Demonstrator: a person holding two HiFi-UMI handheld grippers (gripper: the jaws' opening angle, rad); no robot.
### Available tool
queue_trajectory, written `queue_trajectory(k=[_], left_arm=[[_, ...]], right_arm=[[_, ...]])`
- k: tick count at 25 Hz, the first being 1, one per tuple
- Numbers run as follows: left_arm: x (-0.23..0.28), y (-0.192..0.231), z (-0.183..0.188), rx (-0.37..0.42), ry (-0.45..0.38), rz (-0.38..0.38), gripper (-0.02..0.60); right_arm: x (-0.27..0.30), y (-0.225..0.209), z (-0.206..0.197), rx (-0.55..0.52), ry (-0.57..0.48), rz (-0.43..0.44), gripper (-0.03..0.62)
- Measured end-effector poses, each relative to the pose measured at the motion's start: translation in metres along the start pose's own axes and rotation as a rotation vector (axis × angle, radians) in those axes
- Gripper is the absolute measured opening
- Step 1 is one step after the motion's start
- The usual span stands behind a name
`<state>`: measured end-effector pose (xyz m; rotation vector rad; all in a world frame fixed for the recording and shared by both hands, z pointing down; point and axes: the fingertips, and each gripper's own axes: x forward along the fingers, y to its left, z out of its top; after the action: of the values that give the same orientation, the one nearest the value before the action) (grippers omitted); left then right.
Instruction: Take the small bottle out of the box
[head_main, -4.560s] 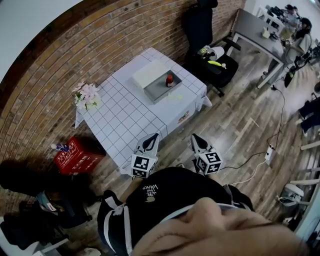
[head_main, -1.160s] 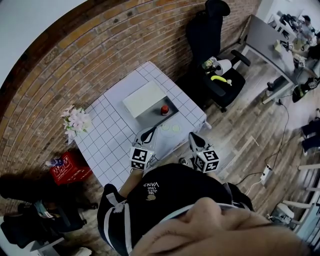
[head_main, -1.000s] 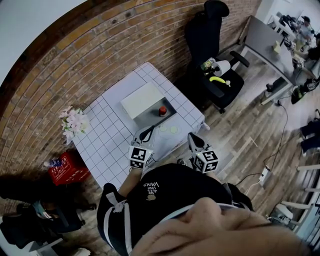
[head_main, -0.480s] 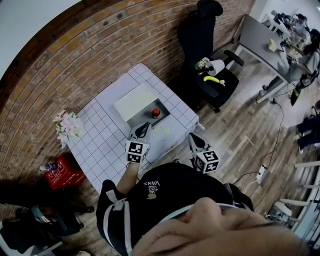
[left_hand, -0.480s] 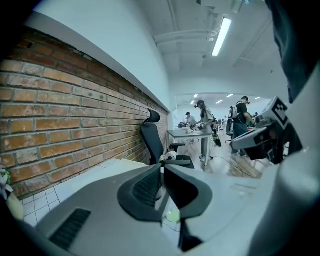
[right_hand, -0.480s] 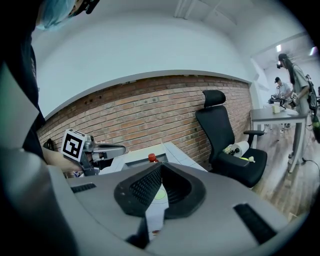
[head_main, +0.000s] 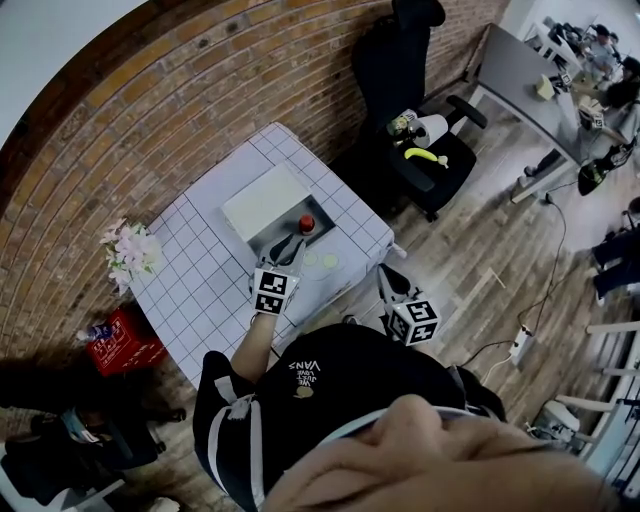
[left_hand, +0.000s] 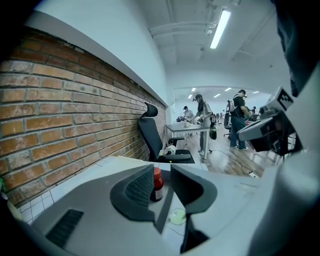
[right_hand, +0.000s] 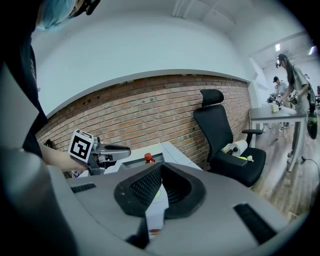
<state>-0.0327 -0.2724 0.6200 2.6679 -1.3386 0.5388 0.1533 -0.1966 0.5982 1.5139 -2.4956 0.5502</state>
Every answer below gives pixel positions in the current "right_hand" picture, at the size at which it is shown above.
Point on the pale cup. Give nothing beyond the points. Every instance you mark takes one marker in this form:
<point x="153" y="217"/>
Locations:
<point x="274" y="108"/>

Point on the blue hair cap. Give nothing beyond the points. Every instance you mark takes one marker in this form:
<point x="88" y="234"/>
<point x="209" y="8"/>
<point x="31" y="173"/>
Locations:
<point x="53" y="15"/>

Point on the black head camera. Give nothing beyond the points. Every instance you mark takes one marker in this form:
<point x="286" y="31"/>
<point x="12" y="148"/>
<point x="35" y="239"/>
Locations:
<point x="88" y="6"/>

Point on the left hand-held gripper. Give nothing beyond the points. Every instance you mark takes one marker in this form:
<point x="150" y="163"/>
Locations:
<point x="81" y="145"/>

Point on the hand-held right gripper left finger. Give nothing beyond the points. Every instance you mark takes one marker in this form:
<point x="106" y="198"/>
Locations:
<point x="105" y="212"/>

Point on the person's black t-shirt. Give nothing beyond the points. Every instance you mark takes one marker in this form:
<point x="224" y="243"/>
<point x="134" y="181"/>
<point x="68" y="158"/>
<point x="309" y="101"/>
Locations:
<point x="15" y="75"/>

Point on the black office chair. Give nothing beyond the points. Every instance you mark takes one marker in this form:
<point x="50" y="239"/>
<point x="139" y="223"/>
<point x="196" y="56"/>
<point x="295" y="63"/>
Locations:
<point x="215" y="130"/>

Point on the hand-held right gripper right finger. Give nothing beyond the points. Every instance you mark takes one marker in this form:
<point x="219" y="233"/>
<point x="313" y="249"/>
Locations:
<point x="220" y="225"/>

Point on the white box lid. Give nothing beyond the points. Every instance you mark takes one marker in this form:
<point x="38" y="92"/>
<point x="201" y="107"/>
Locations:
<point x="140" y="151"/>

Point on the grey rectangular tray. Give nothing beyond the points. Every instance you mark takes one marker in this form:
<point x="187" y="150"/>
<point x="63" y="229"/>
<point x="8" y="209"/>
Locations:
<point x="135" y="165"/>

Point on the grey desk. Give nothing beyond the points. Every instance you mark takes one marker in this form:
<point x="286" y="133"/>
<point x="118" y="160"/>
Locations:
<point x="275" y="116"/>

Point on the white paper roll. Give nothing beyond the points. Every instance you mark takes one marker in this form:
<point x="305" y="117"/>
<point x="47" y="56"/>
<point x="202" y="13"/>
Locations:
<point x="240" y="148"/>

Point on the yellow-green toy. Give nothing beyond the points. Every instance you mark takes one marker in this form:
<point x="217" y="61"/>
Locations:
<point x="243" y="158"/>

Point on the small red-capped bottle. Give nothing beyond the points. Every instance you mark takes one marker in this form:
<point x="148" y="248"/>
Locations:
<point x="149" y="158"/>

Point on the person's left forearm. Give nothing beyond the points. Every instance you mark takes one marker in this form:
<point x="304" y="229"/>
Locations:
<point x="62" y="160"/>

